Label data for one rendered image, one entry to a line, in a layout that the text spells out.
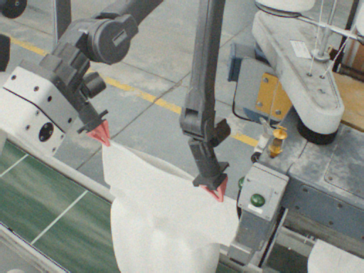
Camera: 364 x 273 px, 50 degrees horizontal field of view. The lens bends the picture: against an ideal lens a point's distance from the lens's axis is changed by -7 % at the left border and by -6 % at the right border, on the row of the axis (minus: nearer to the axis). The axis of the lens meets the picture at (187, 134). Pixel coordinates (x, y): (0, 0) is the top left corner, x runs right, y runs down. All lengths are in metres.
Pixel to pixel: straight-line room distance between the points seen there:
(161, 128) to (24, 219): 1.37
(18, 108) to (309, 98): 0.56
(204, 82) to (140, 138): 1.89
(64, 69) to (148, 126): 2.28
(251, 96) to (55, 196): 1.13
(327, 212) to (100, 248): 1.17
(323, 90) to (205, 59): 0.29
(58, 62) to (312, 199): 0.53
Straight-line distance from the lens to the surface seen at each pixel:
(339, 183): 0.82
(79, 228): 1.87
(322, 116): 0.85
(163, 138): 2.85
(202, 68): 0.99
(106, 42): 0.72
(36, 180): 2.09
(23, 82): 0.68
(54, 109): 0.68
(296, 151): 0.85
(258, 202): 0.79
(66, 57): 0.71
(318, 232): 1.12
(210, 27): 0.98
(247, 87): 1.21
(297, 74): 0.95
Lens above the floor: 1.87
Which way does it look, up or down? 40 degrees down
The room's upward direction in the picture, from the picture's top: 7 degrees clockwise
